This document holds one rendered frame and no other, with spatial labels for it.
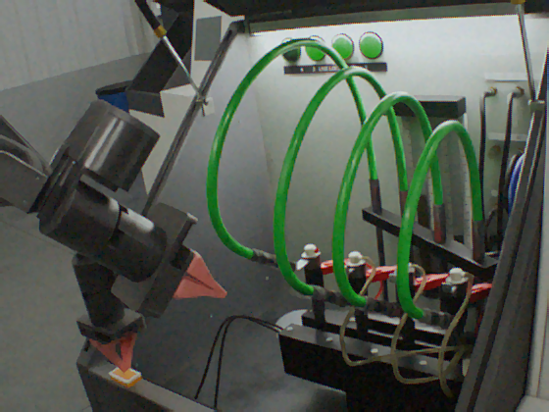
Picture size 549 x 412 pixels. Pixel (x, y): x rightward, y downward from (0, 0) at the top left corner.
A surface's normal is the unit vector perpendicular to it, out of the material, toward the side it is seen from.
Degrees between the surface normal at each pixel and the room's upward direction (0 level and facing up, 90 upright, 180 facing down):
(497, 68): 90
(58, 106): 90
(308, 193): 90
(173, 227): 44
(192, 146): 90
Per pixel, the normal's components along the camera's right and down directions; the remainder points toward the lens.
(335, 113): -0.62, 0.35
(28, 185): 0.24, 0.01
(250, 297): 0.77, 0.10
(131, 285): -0.66, -0.45
